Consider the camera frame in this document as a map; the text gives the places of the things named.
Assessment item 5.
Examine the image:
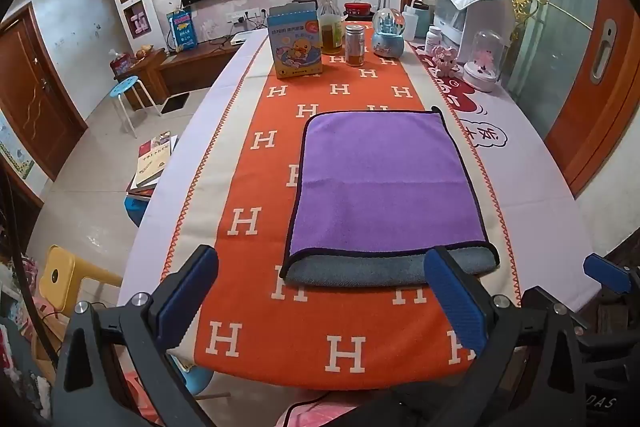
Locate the white countertop appliance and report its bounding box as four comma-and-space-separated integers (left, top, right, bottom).
427, 0, 516, 62

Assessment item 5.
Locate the wooden glass sliding door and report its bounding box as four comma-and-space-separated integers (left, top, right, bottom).
542, 0, 640, 200

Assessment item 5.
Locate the yellow plastic stool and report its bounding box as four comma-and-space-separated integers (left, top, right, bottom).
37, 244, 123, 313

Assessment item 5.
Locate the colourful wall poster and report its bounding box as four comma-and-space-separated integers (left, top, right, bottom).
0, 117, 36, 180

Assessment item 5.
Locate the pink toy figurine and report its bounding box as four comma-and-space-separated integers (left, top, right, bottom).
431, 46, 458, 75

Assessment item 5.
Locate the blue duck-print box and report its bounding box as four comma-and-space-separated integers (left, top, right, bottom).
267, 3, 325, 80

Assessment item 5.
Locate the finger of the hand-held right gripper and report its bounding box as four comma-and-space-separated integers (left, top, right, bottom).
583, 253, 640, 295

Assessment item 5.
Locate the black floor mat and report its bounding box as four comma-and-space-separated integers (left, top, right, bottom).
162, 92, 191, 115

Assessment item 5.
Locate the glass bottle with yellow liquid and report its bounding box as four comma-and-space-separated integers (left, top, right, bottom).
318, 0, 346, 55

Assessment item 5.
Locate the white plastic jug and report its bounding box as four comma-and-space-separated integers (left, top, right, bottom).
402, 0, 432, 42

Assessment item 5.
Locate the brown wooden door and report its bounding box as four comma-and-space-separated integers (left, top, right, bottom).
0, 4, 88, 182

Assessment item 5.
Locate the red tissue pack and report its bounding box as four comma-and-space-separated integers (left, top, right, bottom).
110, 49, 133, 75

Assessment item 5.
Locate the small amber glass jar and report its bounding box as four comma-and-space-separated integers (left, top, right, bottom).
345, 24, 364, 68

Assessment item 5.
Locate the blue round stool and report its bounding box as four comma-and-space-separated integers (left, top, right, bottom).
109, 76, 163, 138

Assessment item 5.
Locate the purple and grey towel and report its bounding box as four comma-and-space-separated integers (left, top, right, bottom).
279, 107, 501, 288

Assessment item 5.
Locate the orange letter-print table runner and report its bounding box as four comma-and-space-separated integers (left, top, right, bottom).
161, 27, 523, 390

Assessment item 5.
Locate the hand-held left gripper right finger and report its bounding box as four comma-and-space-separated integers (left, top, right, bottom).
424, 246, 596, 427

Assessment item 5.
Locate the glass dome with pink flower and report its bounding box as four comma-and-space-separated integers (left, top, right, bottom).
462, 29, 505, 92

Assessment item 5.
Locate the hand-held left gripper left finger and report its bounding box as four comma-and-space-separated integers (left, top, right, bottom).
52, 245, 219, 427

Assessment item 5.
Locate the red cooking pot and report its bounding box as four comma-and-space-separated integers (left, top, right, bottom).
345, 0, 373, 22

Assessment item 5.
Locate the pink cloth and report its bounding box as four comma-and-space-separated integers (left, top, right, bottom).
280, 399, 401, 427

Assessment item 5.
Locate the wooden television cabinet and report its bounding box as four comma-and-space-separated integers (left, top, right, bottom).
114, 34, 246, 105

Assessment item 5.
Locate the silver door handle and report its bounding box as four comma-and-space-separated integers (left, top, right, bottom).
589, 18, 618, 85

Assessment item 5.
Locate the stack of books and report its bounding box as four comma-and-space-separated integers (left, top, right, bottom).
127, 134, 179, 195

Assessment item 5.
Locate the blue snow globe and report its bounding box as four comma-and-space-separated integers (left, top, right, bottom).
371, 7, 407, 58

